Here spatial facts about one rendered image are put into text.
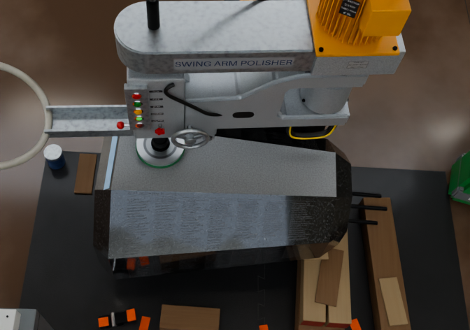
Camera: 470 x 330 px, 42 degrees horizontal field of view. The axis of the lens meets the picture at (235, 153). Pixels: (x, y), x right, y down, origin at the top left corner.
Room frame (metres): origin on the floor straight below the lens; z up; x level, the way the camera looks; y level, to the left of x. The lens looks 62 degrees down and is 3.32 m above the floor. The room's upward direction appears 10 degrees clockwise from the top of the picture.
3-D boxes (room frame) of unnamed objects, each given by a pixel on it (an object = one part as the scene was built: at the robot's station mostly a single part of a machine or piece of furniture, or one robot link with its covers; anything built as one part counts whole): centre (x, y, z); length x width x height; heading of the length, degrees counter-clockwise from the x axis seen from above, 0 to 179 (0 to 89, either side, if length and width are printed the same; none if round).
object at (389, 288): (0.97, -0.95, 0.13); 0.25 x 0.10 x 0.01; 16
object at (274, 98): (1.35, -0.05, 1.30); 0.74 x 0.23 x 0.49; 103
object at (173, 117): (1.29, 0.26, 1.32); 0.36 x 0.22 x 0.45; 103
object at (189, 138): (1.18, 0.19, 1.20); 0.15 x 0.10 x 0.15; 103
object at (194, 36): (1.35, -0.01, 1.62); 0.96 x 0.25 x 0.17; 103
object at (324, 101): (1.42, -0.31, 1.34); 0.19 x 0.19 x 0.20
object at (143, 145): (1.27, 0.33, 0.87); 0.21 x 0.21 x 0.01
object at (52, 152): (1.48, 1.02, 0.08); 0.10 x 0.10 x 0.13
